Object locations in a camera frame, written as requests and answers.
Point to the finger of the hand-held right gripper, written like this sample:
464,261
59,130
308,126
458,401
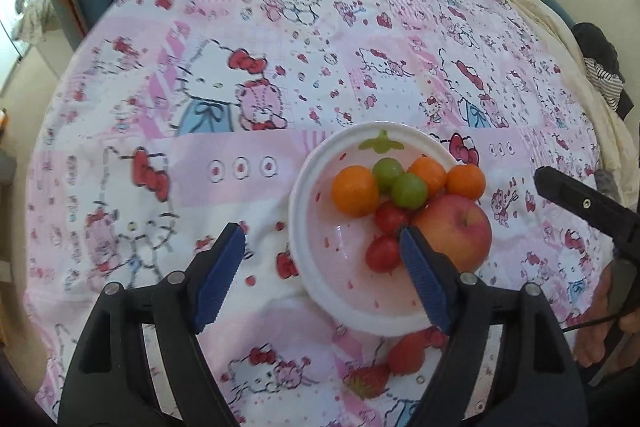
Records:
575,199

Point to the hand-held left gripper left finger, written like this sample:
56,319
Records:
220,277

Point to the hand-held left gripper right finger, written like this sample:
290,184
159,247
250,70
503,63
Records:
422,279

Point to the red cherry tomato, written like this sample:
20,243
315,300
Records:
391,217
382,254

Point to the red apple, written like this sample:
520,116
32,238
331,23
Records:
457,232

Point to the red strawberry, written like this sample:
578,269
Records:
407,352
369,379

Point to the white plate with leaf print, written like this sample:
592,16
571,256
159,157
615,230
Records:
345,277

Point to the orange tangerine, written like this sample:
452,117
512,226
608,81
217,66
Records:
466,182
429,174
355,190

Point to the person's right hand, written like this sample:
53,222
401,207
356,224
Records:
592,337

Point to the striped cloth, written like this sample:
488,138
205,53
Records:
606,79

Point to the dark cloth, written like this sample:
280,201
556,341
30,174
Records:
595,42

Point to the pink cartoon cat printed blanket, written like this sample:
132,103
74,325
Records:
300,32

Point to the patterned cloth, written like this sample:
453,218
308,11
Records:
35,14

